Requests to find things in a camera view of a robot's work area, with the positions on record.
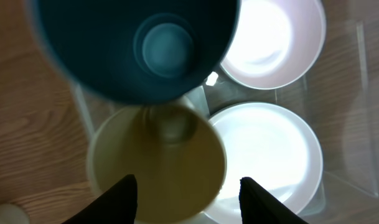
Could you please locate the pink bowl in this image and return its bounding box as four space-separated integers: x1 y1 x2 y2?
221 0 327 90

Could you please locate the beige cup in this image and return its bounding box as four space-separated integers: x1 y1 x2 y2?
87 98 227 223
0 203 30 224

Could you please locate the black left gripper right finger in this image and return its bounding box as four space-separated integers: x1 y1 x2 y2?
238 177 307 224

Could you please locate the clear plastic storage bin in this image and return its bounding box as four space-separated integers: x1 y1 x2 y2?
69 18 379 218

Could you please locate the pink plate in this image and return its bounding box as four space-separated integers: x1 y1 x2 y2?
205 102 323 223

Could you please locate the blue cup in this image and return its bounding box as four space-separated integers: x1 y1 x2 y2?
26 0 240 105

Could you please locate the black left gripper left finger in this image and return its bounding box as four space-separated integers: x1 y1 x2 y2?
62 174 138 224

